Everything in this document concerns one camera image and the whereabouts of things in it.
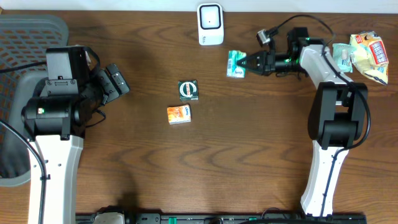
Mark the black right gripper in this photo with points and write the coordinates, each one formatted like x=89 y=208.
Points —
x=262 y=62

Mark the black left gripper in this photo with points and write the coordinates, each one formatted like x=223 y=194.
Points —
x=104 y=79

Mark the green white small box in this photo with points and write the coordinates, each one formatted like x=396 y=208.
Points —
x=233 y=70

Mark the round green label package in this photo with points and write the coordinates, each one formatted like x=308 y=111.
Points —
x=188 y=90

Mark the orange small snack box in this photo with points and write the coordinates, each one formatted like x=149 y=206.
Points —
x=179 y=114

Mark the teal snack packet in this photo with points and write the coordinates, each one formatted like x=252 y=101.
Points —
x=342 y=56

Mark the white blue snack bag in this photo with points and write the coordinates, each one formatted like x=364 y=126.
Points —
x=369 y=56

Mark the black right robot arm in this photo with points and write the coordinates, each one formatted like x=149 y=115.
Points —
x=338 y=114

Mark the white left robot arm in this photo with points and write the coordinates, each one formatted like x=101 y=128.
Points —
x=55 y=115

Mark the white barcode scanner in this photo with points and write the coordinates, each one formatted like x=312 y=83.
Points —
x=210 y=24

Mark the grey plastic mesh basket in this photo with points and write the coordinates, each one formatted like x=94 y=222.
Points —
x=24 y=40

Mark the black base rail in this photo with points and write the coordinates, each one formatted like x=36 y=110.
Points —
x=272 y=215

